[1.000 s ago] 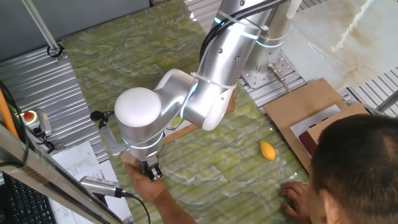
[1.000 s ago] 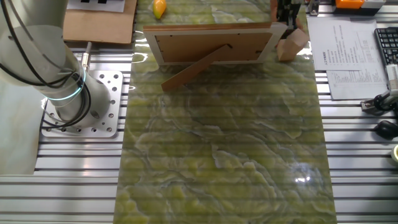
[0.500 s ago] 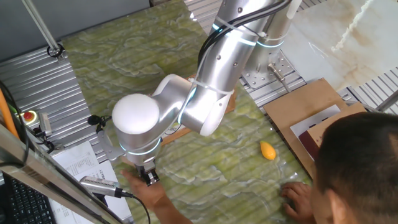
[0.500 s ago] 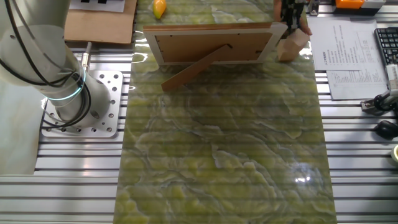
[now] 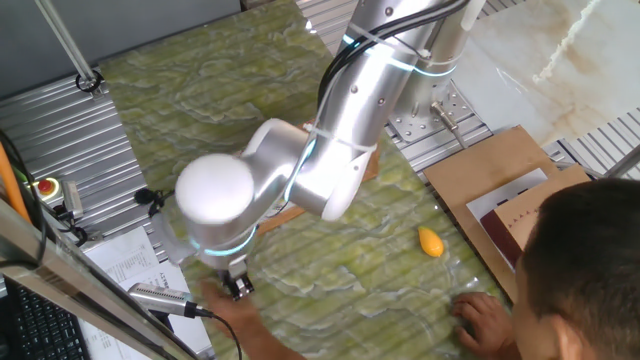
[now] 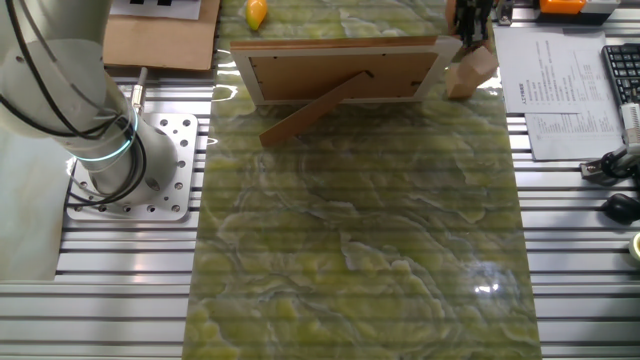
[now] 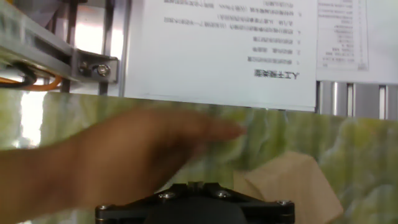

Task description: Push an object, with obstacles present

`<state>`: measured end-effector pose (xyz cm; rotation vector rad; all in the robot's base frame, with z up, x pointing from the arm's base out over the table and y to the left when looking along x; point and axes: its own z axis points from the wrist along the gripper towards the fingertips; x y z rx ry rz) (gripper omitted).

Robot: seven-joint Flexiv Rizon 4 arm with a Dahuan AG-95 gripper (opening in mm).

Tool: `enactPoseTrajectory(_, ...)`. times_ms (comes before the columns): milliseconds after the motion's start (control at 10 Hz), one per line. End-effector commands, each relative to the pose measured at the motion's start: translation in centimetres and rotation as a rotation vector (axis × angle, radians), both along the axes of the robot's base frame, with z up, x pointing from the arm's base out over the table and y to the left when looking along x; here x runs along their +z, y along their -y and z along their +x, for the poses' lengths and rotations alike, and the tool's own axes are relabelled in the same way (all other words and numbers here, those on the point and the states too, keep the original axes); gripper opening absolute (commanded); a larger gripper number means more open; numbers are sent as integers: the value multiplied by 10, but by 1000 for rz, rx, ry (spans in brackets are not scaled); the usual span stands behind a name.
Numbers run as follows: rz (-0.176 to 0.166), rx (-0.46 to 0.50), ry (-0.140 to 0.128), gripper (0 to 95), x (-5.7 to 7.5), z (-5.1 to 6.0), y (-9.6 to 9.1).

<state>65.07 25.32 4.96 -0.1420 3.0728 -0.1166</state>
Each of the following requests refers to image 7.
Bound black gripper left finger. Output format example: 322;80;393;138
95;182;196;224

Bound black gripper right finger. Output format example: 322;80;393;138
195;182;295;224

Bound light wooden cube block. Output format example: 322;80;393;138
233;151;345;224

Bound person left forearm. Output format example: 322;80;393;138
0;141;80;224

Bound person left hand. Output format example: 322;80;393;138
73;107;247;208

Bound green marble pattern mat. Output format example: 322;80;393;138
0;90;398;224

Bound white paper with text list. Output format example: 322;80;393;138
124;0;318;112

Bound white paper with printed table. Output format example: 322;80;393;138
315;0;398;85

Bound grey metal corner bracket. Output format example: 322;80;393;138
72;49;119;84

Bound orange cable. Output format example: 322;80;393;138
0;76;63;92

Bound silver aluminium frame beam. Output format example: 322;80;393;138
0;1;121;83

